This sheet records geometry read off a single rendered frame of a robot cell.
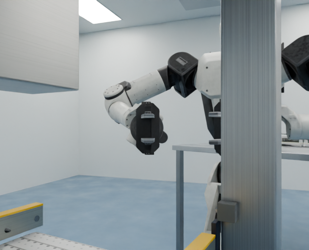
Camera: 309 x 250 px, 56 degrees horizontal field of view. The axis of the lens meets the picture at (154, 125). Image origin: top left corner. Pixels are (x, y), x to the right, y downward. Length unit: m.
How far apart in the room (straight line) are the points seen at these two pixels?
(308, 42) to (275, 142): 0.72
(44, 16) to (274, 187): 0.35
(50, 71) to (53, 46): 0.03
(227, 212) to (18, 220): 0.29
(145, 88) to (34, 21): 0.73
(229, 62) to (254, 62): 0.03
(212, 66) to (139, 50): 4.69
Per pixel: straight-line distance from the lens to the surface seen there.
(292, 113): 0.80
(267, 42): 0.34
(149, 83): 1.10
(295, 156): 1.62
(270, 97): 0.33
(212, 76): 0.99
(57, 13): 0.45
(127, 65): 5.70
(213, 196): 0.95
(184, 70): 1.07
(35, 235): 0.47
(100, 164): 5.90
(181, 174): 2.10
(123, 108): 0.98
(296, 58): 1.00
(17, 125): 4.94
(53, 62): 0.42
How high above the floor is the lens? 0.99
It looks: level
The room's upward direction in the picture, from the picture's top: straight up
